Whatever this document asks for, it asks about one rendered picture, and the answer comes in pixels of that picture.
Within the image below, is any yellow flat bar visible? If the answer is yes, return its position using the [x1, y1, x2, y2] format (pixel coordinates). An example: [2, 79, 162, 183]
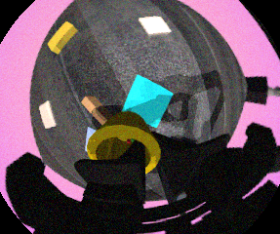
[49, 20, 77, 54]

